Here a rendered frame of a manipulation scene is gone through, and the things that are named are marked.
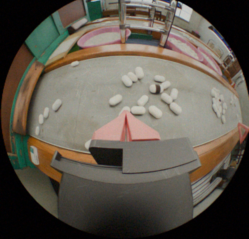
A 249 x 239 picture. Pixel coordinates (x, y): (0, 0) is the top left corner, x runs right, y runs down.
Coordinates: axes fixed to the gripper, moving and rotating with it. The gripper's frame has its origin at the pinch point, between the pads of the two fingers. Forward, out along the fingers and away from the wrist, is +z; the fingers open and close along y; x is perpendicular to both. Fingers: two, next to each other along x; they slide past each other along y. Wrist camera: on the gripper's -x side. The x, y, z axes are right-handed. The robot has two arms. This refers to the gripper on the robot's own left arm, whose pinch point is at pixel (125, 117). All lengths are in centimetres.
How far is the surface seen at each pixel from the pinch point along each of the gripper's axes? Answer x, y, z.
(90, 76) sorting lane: -3.0, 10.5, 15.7
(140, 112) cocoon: 3.2, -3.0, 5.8
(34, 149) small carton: 9.5, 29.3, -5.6
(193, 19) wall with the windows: -396, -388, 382
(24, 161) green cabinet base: 13.8, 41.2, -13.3
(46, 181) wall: 103, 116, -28
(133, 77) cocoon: -2.7, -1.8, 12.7
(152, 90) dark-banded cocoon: -0.4, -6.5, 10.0
